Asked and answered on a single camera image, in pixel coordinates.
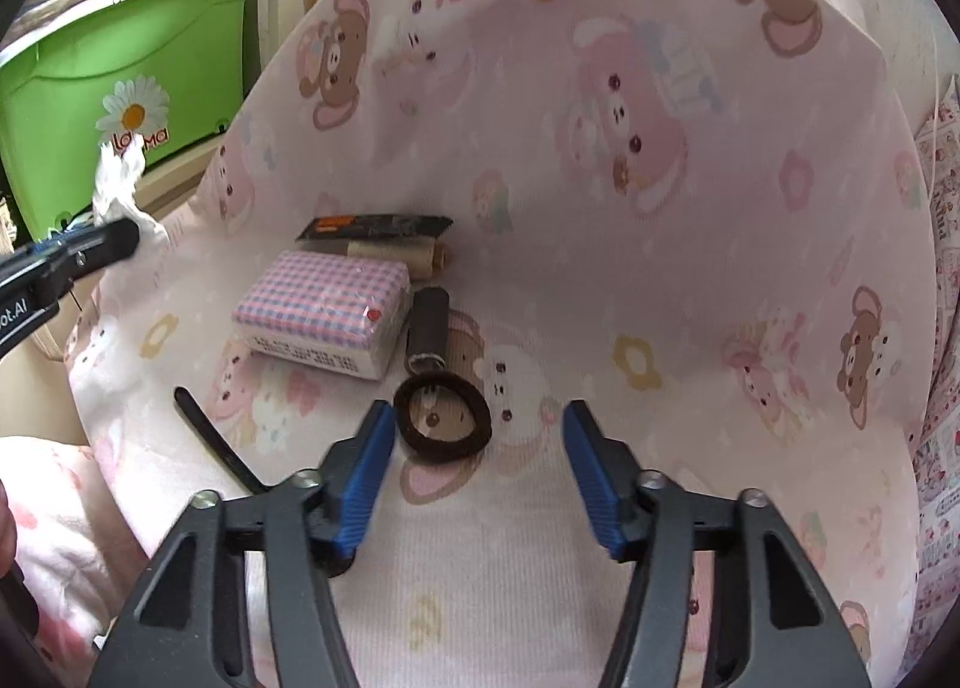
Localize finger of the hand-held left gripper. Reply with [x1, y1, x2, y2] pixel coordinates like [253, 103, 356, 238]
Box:
[0, 217, 142, 301]

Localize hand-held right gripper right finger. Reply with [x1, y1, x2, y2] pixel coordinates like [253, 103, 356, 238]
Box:
[562, 399, 875, 688]

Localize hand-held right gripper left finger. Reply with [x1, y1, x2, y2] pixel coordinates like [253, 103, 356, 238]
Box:
[88, 399, 397, 688]

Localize brown hair tie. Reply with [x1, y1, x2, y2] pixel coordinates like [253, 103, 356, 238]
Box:
[393, 371, 494, 465]

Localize white tissue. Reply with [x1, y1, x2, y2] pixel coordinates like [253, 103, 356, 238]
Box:
[90, 144, 170, 248]

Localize checkered tissue pack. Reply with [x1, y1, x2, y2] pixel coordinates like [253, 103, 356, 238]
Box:
[231, 249, 413, 381]

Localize black snack wrapper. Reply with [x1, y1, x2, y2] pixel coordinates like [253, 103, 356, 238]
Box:
[295, 213, 455, 244]

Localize black cylinder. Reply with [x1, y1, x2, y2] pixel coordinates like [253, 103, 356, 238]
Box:
[405, 287, 451, 374]

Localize black flat strip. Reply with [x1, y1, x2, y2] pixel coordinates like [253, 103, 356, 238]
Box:
[174, 386, 271, 496]

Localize green plastic storage box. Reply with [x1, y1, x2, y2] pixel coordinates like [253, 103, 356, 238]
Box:
[0, 0, 262, 247]

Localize pink bear print bedsheet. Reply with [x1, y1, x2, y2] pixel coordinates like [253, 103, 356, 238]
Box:
[64, 0, 938, 688]

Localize person's right pajama leg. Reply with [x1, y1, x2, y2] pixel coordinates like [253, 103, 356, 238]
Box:
[0, 437, 151, 659]

